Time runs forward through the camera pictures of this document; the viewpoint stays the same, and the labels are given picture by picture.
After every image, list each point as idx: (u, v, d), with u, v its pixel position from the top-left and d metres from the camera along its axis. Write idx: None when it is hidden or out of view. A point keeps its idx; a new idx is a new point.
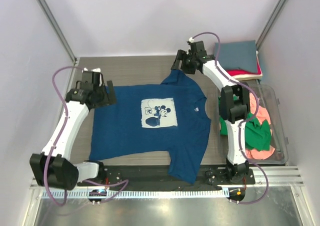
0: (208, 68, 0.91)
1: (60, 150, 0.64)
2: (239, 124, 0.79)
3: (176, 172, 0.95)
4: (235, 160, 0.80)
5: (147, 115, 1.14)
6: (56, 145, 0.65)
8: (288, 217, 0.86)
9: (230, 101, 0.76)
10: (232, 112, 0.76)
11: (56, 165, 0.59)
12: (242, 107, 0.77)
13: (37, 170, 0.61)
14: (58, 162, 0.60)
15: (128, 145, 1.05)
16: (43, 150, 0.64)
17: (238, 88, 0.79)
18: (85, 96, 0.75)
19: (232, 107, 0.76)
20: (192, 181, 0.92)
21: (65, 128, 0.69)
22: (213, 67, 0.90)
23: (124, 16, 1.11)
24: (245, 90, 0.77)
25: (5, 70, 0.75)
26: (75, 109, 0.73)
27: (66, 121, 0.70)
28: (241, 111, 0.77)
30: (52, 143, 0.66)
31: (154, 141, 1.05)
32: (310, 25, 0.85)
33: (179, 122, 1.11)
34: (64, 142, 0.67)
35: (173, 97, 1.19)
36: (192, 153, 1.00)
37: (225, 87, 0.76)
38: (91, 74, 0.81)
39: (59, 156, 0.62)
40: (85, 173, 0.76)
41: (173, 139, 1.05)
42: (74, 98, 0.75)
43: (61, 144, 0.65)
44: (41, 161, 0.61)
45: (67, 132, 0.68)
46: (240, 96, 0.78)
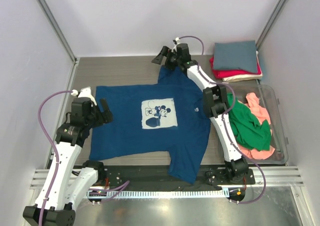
0: (192, 72, 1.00)
1: (53, 202, 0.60)
2: (223, 118, 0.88)
3: (176, 172, 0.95)
4: (232, 156, 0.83)
5: (147, 116, 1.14)
6: (48, 196, 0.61)
8: (287, 217, 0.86)
9: (210, 100, 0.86)
10: (213, 109, 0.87)
11: (50, 220, 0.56)
12: (221, 104, 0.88)
13: (32, 221, 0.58)
14: (53, 214, 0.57)
15: (128, 145, 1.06)
16: (37, 202, 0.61)
17: (217, 89, 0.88)
18: (75, 135, 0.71)
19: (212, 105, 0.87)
20: (192, 181, 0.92)
21: (57, 175, 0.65)
22: (195, 72, 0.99)
23: (124, 15, 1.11)
24: (223, 90, 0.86)
25: (5, 70, 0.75)
26: (66, 152, 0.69)
27: (57, 167, 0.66)
28: (220, 108, 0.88)
30: (44, 193, 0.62)
31: (154, 141, 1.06)
32: (310, 25, 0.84)
33: (179, 122, 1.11)
34: (57, 192, 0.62)
35: (173, 97, 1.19)
36: (192, 152, 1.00)
37: (205, 89, 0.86)
38: (79, 107, 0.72)
39: (53, 209, 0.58)
40: (83, 191, 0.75)
41: (173, 139, 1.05)
42: (65, 138, 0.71)
43: (53, 195, 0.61)
44: (34, 213, 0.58)
45: (59, 181, 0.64)
46: (219, 95, 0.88)
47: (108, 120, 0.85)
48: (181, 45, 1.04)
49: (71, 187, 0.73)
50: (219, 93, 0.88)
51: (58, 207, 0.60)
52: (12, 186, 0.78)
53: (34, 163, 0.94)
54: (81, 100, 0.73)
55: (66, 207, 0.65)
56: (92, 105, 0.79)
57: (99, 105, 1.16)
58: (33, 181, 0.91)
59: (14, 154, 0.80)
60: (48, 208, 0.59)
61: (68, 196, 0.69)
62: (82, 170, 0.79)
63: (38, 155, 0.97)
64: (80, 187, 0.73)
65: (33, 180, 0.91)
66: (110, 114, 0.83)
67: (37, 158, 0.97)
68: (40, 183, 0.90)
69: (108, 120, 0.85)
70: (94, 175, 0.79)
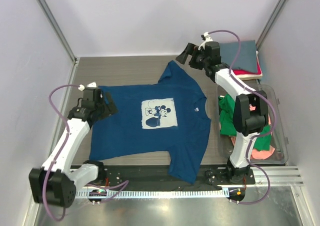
0: (222, 77, 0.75)
1: (60, 165, 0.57)
2: (252, 136, 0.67)
3: (176, 172, 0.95)
4: (239, 163, 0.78)
5: (147, 116, 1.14)
6: (56, 160, 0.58)
8: (287, 217, 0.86)
9: (246, 111, 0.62)
10: (248, 124, 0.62)
11: (55, 182, 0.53)
12: (259, 119, 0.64)
13: (35, 186, 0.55)
14: (58, 175, 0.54)
15: (128, 145, 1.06)
16: (43, 164, 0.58)
17: (255, 97, 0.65)
18: (87, 115, 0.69)
19: (248, 118, 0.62)
20: (192, 181, 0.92)
21: (67, 143, 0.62)
22: (226, 76, 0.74)
23: (124, 16, 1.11)
24: (263, 100, 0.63)
25: (5, 70, 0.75)
26: (77, 126, 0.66)
27: (67, 137, 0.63)
28: (257, 124, 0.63)
30: (51, 157, 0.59)
31: (154, 141, 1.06)
32: (310, 25, 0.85)
33: (179, 122, 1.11)
34: (65, 157, 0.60)
35: (173, 97, 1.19)
36: (192, 152, 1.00)
37: (240, 95, 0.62)
38: (93, 90, 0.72)
39: (59, 171, 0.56)
40: (84, 179, 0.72)
41: (173, 139, 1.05)
42: (76, 116, 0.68)
43: (61, 160, 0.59)
44: (39, 177, 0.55)
45: (68, 148, 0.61)
46: (257, 106, 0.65)
47: (113, 112, 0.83)
48: (210, 42, 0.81)
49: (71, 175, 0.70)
50: (257, 103, 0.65)
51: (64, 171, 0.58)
52: (12, 186, 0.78)
53: (34, 163, 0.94)
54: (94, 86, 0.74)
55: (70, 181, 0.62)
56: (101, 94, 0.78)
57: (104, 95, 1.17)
58: None
59: (14, 154, 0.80)
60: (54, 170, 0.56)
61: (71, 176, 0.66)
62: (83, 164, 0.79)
63: (38, 155, 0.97)
64: (81, 175, 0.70)
65: None
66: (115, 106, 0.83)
67: (37, 158, 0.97)
68: None
69: (113, 112, 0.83)
70: (94, 171, 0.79)
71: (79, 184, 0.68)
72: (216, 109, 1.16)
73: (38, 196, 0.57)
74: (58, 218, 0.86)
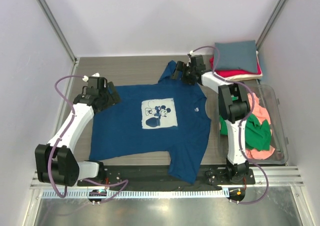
0: (207, 77, 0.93)
1: (65, 142, 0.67)
2: (239, 123, 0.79)
3: (176, 172, 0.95)
4: (236, 159, 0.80)
5: (147, 116, 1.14)
6: (62, 137, 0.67)
8: (288, 217, 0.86)
9: (228, 99, 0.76)
10: (232, 110, 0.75)
11: (60, 157, 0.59)
12: (241, 105, 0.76)
13: (40, 161, 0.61)
14: (64, 151, 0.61)
15: (128, 145, 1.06)
16: (50, 141, 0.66)
17: (235, 87, 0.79)
18: (91, 99, 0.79)
19: (231, 105, 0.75)
20: (192, 181, 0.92)
21: (72, 123, 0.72)
22: (210, 75, 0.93)
23: (124, 16, 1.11)
24: (242, 88, 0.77)
25: (5, 70, 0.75)
26: (82, 109, 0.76)
27: (73, 118, 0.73)
28: (240, 110, 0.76)
30: (58, 135, 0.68)
31: (154, 141, 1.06)
32: (310, 25, 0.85)
33: (180, 122, 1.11)
34: (70, 135, 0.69)
35: (173, 97, 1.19)
36: (192, 152, 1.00)
37: (222, 86, 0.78)
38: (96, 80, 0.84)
39: (64, 146, 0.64)
40: (87, 169, 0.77)
41: (173, 139, 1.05)
42: (82, 101, 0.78)
43: (66, 137, 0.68)
44: (45, 152, 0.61)
45: (72, 128, 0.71)
46: (238, 95, 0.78)
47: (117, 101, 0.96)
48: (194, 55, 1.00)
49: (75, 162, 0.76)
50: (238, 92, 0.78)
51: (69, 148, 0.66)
52: (12, 186, 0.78)
53: (34, 163, 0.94)
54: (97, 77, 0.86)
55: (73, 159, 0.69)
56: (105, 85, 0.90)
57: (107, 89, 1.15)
58: (33, 181, 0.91)
59: (14, 154, 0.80)
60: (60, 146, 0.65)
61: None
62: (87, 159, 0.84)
63: None
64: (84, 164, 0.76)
65: (33, 180, 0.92)
66: (118, 96, 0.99)
67: None
68: (40, 183, 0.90)
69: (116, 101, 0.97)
70: (94, 168, 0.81)
71: (81, 172, 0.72)
72: (216, 109, 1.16)
73: (43, 172, 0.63)
74: (58, 218, 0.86)
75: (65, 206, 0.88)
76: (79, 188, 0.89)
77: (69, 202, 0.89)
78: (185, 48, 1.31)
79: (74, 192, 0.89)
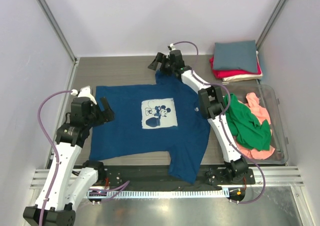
0: (186, 77, 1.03)
1: (53, 202, 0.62)
2: (220, 118, 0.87)
3: (176, 172, 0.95)
4: (231, 156, 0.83)
5: (147, 116, 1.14)
6: (48, 197, 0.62)
8: (287, 217, 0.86)
9: (206, 101, 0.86)
10: (210, 110, 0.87)
11: (50, 220, 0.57)
12: (217, 104, 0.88)
13: (33, 222, 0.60)
14: (52, 215, 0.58)
15: (128, 145, 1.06)
16: (37, 202, 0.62)
17: (212, 89, 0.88)
18: (75, 135, 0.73)
19: (209, 106, 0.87)
20: (192, 181, 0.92)
21: (57, 175, 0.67)
22: (189, 75, 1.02)
23: (124, 16, 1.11)
24: (218, 89, 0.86)
25: (5, 70, 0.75)
26: (66, 153, 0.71)
27: (57, 168, 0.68)
28: (217, 108, 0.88)
30: (44, 194, 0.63)
31: (154, 141, 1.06)
32: (310, 25, 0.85)
33: (179, 122, 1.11)
34: (57, 192, 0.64)
35: (173, 97, 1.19)
36: (192, 152, 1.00)
37: (201, 90, 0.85)
38: (79, 107, 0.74)
39: (53, 209, 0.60)
40: (83, 192, 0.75)
41: (173, 139, 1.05)
42: (65, 138, 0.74)
43: (53, 196, 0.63)
44: (34, 215, 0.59)
45: (58, 183, 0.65)
46: (215, 95, 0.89)
47: (109, 118, 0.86)
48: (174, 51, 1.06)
49: (70, 187, 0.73)
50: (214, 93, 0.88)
51: (58, 208, 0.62)
52: (12, 186, 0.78)
53: (34, 163, 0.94)
54: (80, 101, 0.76)
55: (66, 208, 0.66)
56: (91, 104, 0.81)
57: (99, 104, 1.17)
58: (33, 181, 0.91)
59: (14, 154, 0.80)
60: (48, 209, 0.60)
61: (68, 197, 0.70)
62: (82, 170, 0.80)
63: (38, 155, 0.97)
64: (80, 187, 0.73)
65: (33, 180, 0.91)
66: (111, 113, 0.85)
67: (37, 158, 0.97)
68: (40, 183, 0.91)
69: (109, 118, 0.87)
70: (94, 175, 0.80)
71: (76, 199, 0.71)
72: None
73: None
74: None
75: None
76: None
77: None
78: (185, 48, 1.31)
79: None
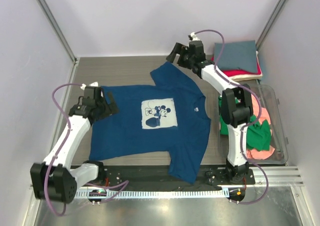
0: (207, 72, 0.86)
1: (61, 161, 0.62)
2: (241, 127, 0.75)
3: (176, 172, 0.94)
4: (236, 161, 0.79)
5: (147, 116, 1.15)
6: (57, 155, 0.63)
8: (287, 217, 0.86)
9: (232, 103, 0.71)
10: (235, 115, 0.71)
11: (57, 176, 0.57)
12: (244, 110, 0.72)
13: (37, 179, 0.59)
14: (59, 171, 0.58)
15: (128, 145, 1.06)
16: (45, 160, 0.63)
17: (239, 90, 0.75)
18: (88, 110, 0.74)
19: (234, 110, 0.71)
20: (192, 181, 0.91)
21: (68, 138, 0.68)
22: (212, 71, 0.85)
23: (124, 16, 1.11)
24: (246, 91, 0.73)
25: (5, 70, 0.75)
26: (78, 122, 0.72)
27: (68, 133, 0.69)
28: (243, 114, 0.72)
30: (53, 153, 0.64)
31: (154, 141, 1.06)
32: (310, 25, 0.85)
33: (179, 122, 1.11)
34: (66, 153, 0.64)
35: (173, 97, 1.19)
36: (192, 152, 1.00)
37: (226, 90, 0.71)
38: (93, 90, 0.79)
39: (60, 166, 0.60)
40: (84, 178, 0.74)
41: (173, 139, 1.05)
42: (77, 113, 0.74)
43: (62, 155, 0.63)
44: (41, 171, 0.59)
45: (68, 145, 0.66)
46: (242, 98, 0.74)
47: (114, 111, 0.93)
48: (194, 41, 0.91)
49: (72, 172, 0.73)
50: (242, 96, 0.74)
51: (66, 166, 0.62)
52: (12, 186, 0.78)
53: (34, 163, 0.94)
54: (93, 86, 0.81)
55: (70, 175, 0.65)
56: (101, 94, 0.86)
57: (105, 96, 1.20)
58: None
59: (14, 154, 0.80)
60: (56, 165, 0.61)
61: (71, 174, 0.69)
62: (84, 164, 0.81)
63: (38, 155, 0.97)
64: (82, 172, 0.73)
65: None
66: (116, 107, 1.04)
67: (37, 158, 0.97)
68: None
69: (114, 111, 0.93)
70: (94, 170, 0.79)
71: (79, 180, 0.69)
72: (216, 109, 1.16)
73: (39, 191, 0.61)
74: (58, 218, 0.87)
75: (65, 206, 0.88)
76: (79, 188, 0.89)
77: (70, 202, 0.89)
78: None
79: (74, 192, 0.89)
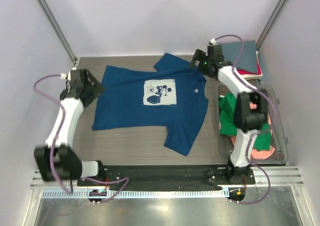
0: (224, 74, 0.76)
1: (63, 139, 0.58)
2: (252, 134, 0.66)
3: (172, 144, 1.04)
4: (238, 162, 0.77)
5: (148, 93, 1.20)
6: (58, 135, 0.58)
8: (287, 217, 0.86)
9: (245, 107, 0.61)
10: (248, 121, 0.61)
11: (62, 154, 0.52)
12: (259, 117, 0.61)
13: (41, 163, 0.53)
14: (64, 149, 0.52)
15: (130, 122, 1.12)
16: (46, 141, 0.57)
17: (256, 95, 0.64)
18: (79, 92, 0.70)
19: (247, 115, 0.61)
20: (185, 153, 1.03)
21: (65, 120, 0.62)
22: (229, 73, 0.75)
23: (125, 16, 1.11)
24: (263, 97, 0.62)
25: (5, 69, 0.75)
26: (70, 105, 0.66)
27: (64, 115, 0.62)
28: (257, 121, 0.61)
30: (53, 133, 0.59)
31: (154, 117, 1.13)
32: (310, 24, 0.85)
33: (178, 100, 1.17)
34: (66, 131, 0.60)
35: (175, 78, 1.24)
36: (188, 129, 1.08)
37: (242, 93, 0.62)
38: (78, 72, 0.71)
39: (63, 145, 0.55)
40: (86, 166, 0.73)
41: (172, 116, 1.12)
42: (68, 96, 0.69)
43: (63, 135, 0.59)
44: (45, 154, 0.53)
45: (66, 126, 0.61)
46: (258, 103, 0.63)
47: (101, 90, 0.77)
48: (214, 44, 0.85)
49: None
50: (256, 100, 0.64)
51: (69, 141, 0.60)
52: (12, 186, 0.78)
53: (34, 163, 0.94)
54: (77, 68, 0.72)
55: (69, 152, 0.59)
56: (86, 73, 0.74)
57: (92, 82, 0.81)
58: (33, 181, 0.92)
59: (13, 154, 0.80)
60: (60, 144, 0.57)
61: None
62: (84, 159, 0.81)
63: None
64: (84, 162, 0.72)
65: (33, 180, 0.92)
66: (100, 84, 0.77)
67: None
68: (40, 183, 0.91)
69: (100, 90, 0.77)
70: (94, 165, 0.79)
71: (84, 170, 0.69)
72: (216, 109, 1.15)
73: (46, 173, 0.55)
74: (58, 218, 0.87)
75: (65, 206, 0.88)
76: (79, 188, 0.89)
77: (69, 202, 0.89)
78: (185, 48, 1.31)
79: (74, 192, 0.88)
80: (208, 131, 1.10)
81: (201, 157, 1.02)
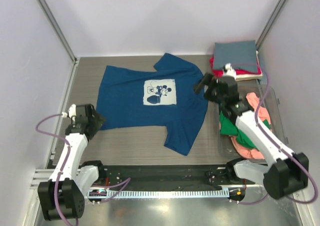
0: (245, 124, 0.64)
1: (67, 174, 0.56)
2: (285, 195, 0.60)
3: (172, 144, 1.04)
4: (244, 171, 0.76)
5: (148, 93, 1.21)
6: (63, 170, 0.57)
8: (288, 217, 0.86)
9: (283, 182, 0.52)
10: (285, 192, 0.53)
11: (66, 190, 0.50)
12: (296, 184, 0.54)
13: (44, 199, 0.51)
14: (67, 183, 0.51)
15: (130, 123, 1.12)
16: (50, 177, 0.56)
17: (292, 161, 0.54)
18: (84, 127, 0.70)
19: (286, 187, 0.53)
20: (185, 153, 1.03)
21: (70, 155, 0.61)
22: (254, 127, 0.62)
23: (124, 16, 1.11)
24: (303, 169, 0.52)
25: (5, 69, 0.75)
26: (76, 138, 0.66)
27: (69, 150, 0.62)
28: (294, 189, 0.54)
30: (58, 169, 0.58)
31: (154, 117, 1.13)
32: (310, 24, 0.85)
33: (178, 100, 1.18)
34: (71, 166, 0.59)
35: (175, 78, 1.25)
36: (188, 129, 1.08)
37: (278, 166, 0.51)
38: (84, 107, 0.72)
39: (68, 179, 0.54)
40: (87, 184, 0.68)
41: (172, 116, 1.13)
42: (74, 131, 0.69)
43: (67, 170, 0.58)
44: (49, 189, 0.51)
45: (72, 160, 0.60)
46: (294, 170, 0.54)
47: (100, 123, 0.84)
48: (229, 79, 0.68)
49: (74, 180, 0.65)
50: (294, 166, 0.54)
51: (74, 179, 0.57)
52: (11, 186, 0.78)
53: (34, 163, 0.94)
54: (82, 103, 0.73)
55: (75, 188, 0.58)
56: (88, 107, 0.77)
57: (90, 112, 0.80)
58: (33, 181, 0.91)
59: (13, 154, 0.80)
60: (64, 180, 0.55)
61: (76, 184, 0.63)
62: (82, 168, 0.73)
63: (38, 155, 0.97)
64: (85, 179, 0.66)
65: (33, 180, 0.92)
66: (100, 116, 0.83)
67: (37, 158, 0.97)
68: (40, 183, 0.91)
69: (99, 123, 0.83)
70: (94, 172, 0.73)
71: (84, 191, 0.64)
72: (216, 109, 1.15)
73: (48, 210, 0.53)
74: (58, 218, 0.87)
75: None
76: None
77: None
78: (185, 48, 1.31)
79: None
80: (207, 131, 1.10)
81: (200, 157, 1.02)
